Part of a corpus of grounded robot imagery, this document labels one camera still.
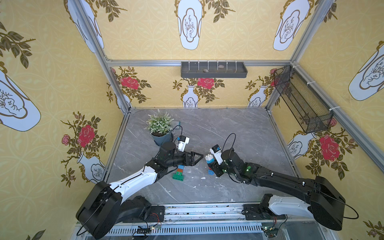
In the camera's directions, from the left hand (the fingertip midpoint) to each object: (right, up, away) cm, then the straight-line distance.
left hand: (200, 156), depth 79 cm
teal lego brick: (+6, -2, 0) cm, 6 cm away
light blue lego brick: (-11, -8, +7) cm, 15 cm away
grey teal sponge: (-16, +17, +31) cm, 39 cm away
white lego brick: (+5, 0, +1) cm, 5 cm away
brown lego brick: (-12, -9, +7) cm, 16 cm away
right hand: (+6, -6, +3) cm, 9 cm away
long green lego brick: (-12, -12, +5) cm, 18 cm away
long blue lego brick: (+6, -8, +1) cm, 10 cm away
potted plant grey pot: (-23, +15, +9) cm, 30 cm away
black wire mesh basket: (+62, +23, +5) cm, 67 cm away
